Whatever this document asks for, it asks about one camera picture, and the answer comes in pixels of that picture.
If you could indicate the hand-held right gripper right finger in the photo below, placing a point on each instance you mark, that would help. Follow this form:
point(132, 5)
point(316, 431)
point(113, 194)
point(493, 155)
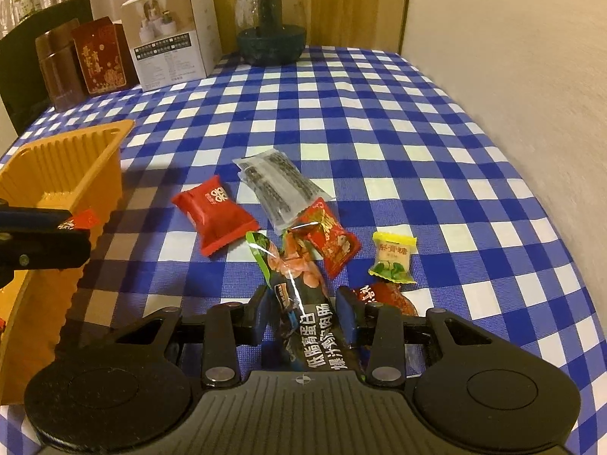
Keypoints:
point(348, 317)

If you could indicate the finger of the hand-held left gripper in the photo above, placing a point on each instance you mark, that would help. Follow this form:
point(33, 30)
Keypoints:
point(33, 220)
point(47, 249)

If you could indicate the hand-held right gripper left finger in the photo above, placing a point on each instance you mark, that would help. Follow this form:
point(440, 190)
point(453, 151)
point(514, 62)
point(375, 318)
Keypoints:
point(263, 315)

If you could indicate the black sausage snack packet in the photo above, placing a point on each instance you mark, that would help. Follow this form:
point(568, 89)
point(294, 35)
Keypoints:
point(303, 322)

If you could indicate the small red gold packet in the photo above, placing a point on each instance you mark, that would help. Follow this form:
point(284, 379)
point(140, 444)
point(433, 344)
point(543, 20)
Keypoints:
point(83, 219)

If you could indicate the red orange snack packet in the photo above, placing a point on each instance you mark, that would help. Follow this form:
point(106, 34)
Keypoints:
point(393, 301)

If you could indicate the orange plastic tray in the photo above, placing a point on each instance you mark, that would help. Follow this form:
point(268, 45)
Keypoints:
point(57, 170)

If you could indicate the yellow green candy packet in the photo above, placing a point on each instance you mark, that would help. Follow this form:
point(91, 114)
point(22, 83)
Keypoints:
point(391, 256)

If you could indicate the plain red snack packet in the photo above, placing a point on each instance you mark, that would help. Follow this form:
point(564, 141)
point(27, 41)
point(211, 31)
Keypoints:
point(213, 213)

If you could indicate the red printed snack packet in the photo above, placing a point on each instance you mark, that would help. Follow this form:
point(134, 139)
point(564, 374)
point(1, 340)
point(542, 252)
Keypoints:
point(332, 244)

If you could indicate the clear grey snack packet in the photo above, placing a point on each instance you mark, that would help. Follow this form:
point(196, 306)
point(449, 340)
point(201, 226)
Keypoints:
point(277, 189)

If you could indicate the brown canister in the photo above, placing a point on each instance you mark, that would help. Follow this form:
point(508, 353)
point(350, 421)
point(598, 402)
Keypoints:
point(59, 76)

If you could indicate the red tin box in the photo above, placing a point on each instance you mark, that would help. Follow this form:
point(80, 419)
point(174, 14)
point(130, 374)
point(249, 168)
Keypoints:
point(102, 61)

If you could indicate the blue white checkered tablecloth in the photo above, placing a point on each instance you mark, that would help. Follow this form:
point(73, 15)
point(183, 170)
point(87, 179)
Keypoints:
point(379, 142)

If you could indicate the small glass jar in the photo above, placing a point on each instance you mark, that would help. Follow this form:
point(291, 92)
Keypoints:
point(26, 4)

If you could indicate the white cardboard box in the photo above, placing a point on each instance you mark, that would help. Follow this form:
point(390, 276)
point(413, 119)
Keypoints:
point(170, 52)

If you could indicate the dark green glass jar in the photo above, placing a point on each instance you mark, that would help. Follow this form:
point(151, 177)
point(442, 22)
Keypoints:
point(270, 42)

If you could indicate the wooden panel board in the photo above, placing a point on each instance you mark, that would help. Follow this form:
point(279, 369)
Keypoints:
point(332, 0)

